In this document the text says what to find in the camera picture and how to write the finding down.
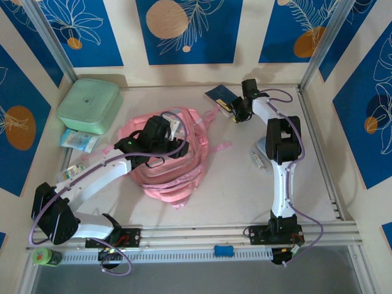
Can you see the blue cover book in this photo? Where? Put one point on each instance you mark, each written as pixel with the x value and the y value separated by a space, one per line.
pixel 219 93

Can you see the light blue round object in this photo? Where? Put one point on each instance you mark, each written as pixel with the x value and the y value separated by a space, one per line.
pixel 261 147

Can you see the pink backpack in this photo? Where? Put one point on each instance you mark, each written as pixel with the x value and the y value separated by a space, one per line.
pixel 180 177

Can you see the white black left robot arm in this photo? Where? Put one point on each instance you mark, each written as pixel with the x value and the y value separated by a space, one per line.
pixel 92 183

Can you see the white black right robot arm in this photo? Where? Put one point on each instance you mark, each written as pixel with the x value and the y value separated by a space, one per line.
pixel 283 190

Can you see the mint green square case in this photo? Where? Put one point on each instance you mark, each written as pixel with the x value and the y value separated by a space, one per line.
pixel 87 105

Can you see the blue white tissue pack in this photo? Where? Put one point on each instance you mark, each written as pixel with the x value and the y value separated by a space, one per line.
pixel 78 141

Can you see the white glue stick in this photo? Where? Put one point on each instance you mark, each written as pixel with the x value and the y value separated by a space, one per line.
pixel 258 160

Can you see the blue poster beige circle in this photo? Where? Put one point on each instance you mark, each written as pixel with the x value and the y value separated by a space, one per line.
pixel 190 46

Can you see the blue poster orange fruit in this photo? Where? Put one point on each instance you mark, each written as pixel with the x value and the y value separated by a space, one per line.
pixel 281 30

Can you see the white green printed packet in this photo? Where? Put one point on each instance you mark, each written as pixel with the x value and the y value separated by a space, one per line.
pixel 70 174

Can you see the blue poster white flower outline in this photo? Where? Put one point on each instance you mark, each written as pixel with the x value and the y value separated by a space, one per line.
pixel 92 46

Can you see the blue poster white leaf outline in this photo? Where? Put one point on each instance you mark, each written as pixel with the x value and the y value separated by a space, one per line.
pixel 361 122

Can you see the blue plastic clip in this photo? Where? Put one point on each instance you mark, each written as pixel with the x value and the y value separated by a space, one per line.
pixel 224 250

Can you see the green tape roll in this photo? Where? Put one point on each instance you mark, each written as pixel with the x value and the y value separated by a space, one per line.
pixel 41 256

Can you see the aluminium side rail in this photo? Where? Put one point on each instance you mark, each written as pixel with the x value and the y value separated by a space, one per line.
pixel 324 159

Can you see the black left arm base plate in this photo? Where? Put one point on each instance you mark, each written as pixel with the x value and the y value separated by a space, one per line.
pixel 131 237

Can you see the aluminium frame post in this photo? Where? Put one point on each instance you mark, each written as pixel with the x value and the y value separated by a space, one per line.
pixel 324 43
pixel 52 43

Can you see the aluminium table rail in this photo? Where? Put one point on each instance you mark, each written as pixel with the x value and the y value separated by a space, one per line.
pixel 199 234

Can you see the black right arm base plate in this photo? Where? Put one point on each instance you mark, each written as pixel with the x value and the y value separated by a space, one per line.
pixel 257 234

